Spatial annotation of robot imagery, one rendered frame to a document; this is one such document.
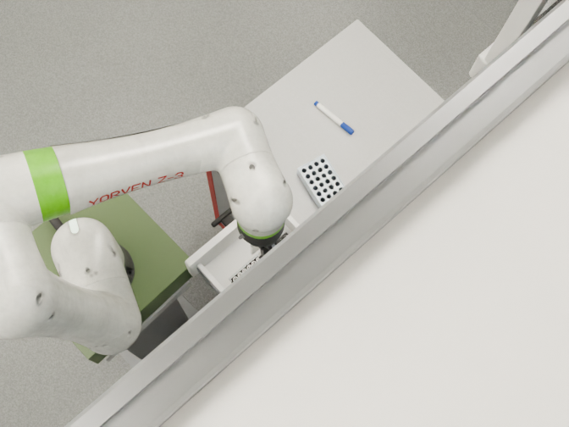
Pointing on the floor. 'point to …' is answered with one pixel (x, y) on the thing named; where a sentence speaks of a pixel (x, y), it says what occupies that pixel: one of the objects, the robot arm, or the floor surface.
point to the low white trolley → (376, 79)
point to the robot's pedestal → (159, 326)
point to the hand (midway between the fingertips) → (260, 250)
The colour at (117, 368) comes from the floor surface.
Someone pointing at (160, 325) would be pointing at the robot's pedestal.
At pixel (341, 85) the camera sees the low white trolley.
